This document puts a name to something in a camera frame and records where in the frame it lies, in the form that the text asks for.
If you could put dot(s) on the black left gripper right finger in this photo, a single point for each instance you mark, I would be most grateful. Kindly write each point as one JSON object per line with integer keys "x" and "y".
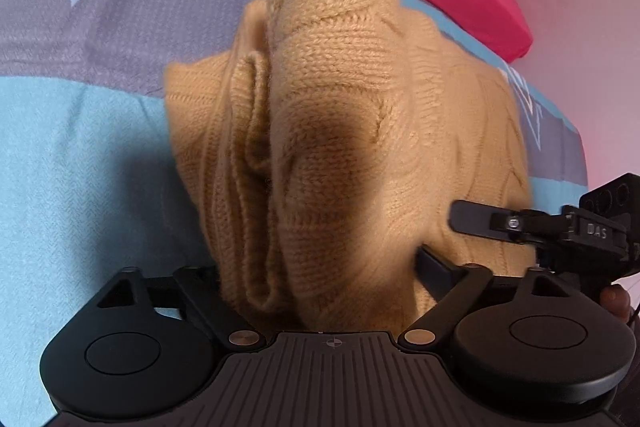
{"x": 455, "y": 288}

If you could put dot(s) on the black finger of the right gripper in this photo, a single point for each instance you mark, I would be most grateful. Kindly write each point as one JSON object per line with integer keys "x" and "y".
{"x": 526, "y": 226}

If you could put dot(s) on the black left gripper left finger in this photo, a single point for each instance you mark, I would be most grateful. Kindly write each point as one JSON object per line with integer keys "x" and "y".
{"x": 201, "y": 286}

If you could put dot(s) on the tan cable-knit sweater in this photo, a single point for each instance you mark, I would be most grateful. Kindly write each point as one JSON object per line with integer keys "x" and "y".
{"x": 326, "y": 146}

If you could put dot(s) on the person's hand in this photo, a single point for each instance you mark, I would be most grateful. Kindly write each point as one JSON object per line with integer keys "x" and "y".
{"x": 616, "y": 300}

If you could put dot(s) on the blue grey patterned bedsheet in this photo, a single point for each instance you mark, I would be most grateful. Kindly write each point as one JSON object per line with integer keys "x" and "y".
{"x": 88, "y": 184}

